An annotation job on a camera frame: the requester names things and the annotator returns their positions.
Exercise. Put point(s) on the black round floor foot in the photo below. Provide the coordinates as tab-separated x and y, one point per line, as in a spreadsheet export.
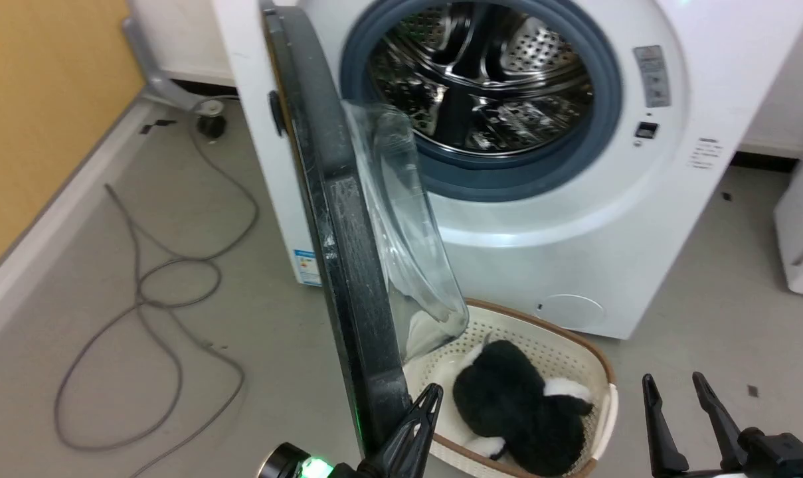
211	126

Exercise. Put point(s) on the grey caster leg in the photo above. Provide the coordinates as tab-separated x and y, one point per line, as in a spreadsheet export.
155	83

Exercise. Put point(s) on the white front-load washing machine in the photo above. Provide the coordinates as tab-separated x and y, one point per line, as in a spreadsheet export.
574	252

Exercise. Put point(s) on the blue energy label sticker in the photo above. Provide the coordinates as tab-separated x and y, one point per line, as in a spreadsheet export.
307	267

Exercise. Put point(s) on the grey washer info label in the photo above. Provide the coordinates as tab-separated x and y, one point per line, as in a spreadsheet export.
652	76

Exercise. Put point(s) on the stainless steel washer drum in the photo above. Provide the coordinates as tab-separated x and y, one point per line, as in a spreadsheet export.
481	79

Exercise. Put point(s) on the black door latch socket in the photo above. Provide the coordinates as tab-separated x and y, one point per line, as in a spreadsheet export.
646	129

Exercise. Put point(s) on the black and white garment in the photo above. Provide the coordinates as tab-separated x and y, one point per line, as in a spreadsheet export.
514	405

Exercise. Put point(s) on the cream plastic laundry basket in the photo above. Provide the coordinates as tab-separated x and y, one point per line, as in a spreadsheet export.
560	348

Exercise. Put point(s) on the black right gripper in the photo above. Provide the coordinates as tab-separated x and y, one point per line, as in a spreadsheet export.
776	457

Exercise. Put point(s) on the black glass washing machine door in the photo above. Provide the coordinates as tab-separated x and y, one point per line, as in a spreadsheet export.
348	252

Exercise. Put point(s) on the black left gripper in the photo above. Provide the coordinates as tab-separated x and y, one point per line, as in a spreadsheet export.
308	466

